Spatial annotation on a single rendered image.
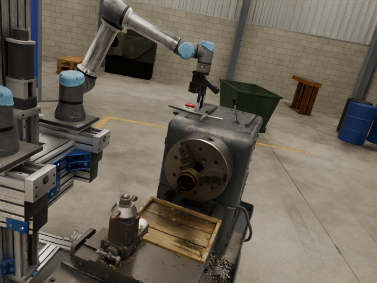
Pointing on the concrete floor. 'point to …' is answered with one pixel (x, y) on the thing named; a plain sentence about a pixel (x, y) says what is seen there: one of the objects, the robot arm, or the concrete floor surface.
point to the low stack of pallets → (70, 63)
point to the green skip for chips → (249, 99)
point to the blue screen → (36, 25)
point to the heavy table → (304, 95)
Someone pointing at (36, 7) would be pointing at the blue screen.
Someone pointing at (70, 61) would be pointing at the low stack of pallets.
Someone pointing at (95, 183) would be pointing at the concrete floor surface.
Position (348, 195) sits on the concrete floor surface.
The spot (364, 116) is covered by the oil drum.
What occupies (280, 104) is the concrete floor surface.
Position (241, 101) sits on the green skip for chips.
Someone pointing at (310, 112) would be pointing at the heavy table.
